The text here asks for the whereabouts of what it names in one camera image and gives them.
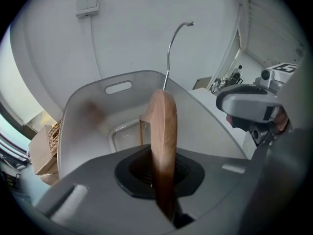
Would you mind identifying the wooden clothes hanger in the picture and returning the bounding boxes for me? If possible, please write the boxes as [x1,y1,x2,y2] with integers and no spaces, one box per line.
[138,20,195,224]

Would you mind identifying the woven wicker basket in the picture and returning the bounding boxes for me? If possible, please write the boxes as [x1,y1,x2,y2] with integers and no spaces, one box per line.
[48,118,62,154]

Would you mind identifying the brown wooden board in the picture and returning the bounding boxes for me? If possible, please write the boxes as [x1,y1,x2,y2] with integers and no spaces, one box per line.
[195,76,212,91]

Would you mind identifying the glass window wall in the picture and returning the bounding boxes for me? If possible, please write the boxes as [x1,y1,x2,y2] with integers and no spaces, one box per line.
[0,24,64,171]

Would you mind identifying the grey plastic tray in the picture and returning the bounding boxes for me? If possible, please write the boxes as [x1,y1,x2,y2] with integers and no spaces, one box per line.
[56,70,250,181]

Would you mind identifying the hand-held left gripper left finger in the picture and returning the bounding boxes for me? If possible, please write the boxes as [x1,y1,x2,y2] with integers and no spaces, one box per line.
[35,144,172,235]

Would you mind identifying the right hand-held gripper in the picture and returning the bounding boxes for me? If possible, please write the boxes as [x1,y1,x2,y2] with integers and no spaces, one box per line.
[216,62,299,148]

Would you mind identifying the white table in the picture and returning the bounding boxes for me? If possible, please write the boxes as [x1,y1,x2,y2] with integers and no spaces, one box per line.
[188,88,257,160]

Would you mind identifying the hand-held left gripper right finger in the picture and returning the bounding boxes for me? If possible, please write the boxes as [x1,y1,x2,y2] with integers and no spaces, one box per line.
[175,148,251,235]

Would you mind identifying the white wall switch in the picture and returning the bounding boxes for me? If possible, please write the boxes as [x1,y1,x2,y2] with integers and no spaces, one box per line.
[75,0,101,19]

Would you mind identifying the brown cardboard box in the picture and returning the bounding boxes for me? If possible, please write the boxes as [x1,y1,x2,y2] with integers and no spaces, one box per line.
[28,125,59,176]
[39,172,61,186]

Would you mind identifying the white wall cable conduit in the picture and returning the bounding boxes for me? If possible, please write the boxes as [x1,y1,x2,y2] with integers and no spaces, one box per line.
[89,16,103,80]

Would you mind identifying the person's right hand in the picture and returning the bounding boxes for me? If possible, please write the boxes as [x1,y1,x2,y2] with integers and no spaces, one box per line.
[275,106,291,135]

